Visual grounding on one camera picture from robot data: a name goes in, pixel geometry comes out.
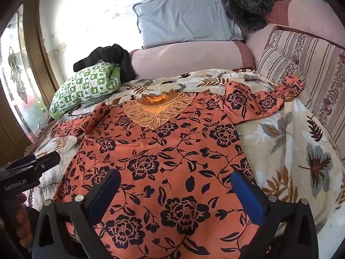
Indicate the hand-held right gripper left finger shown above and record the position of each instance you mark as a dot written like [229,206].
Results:
[105,194]

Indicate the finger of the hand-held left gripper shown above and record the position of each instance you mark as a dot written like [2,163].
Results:
[47,159]

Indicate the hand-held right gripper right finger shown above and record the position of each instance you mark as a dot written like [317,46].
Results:
[248,197]

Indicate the orange floral shirt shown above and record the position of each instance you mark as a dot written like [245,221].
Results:
[167,151]

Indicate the person's left hand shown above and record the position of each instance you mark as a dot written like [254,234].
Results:
[23,215]

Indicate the leaf-printed fleece blanket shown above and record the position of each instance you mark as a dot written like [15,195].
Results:
[283,145]

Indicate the patterned glass door panel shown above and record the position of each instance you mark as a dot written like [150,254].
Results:
[18,86]

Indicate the green patterned pillow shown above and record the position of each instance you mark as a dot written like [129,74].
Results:
[86,86]

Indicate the black garment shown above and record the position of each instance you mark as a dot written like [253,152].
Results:
[113,56]

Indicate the striped floral cushion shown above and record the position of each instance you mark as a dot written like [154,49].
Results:
[310,67]

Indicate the pink bolster cushion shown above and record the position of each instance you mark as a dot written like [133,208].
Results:
[188,59]

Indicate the dark furry cloth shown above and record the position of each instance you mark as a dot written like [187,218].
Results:
[248,12]

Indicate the grey pillow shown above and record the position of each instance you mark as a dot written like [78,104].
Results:
[183,19]

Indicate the pink sofa backrest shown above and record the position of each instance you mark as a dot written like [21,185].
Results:
[310,14]

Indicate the wooden door frame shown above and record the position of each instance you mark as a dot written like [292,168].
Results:
[37,45]

